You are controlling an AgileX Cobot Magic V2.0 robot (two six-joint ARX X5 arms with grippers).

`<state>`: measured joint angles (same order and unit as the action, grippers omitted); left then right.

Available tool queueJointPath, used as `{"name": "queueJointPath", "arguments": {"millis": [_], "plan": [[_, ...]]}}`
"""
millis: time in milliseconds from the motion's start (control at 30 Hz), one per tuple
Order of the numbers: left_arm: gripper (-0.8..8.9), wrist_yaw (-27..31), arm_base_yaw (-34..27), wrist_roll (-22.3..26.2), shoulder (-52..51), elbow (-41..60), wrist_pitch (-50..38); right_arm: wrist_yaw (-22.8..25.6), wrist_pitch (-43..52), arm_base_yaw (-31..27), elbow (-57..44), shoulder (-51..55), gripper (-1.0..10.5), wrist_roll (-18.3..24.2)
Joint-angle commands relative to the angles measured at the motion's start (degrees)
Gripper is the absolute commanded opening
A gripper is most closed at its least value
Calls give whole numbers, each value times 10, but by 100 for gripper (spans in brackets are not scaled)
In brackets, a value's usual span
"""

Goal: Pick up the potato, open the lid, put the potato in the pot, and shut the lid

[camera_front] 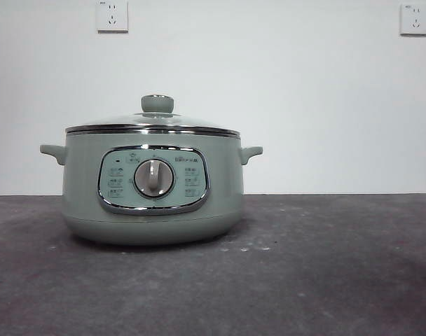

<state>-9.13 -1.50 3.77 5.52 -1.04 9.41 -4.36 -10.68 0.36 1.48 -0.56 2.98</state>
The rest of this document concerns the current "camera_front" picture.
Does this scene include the glass lid with green knob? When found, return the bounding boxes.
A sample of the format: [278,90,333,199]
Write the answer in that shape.
[65,93,240,137]

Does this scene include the pale green electric pot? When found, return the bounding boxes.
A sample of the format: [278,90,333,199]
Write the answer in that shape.
[39,131,264,246]

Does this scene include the white wall socket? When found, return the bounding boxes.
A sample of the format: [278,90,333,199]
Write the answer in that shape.
[399,3,426,36]
[96,0,129,34]

